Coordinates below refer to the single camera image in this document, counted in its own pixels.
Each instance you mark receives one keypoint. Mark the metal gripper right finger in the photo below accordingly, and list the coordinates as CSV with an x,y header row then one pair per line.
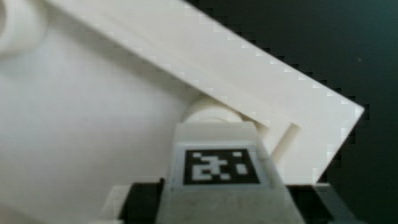
x,y
338,209

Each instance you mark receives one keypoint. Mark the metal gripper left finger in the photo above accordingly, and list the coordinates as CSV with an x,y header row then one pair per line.
x,y
113,215

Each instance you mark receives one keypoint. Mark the white table leg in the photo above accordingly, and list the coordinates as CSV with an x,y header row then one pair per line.
x,y
223,189

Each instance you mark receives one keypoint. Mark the white square tabletop part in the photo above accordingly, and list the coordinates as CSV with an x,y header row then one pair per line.
x,y
118,67

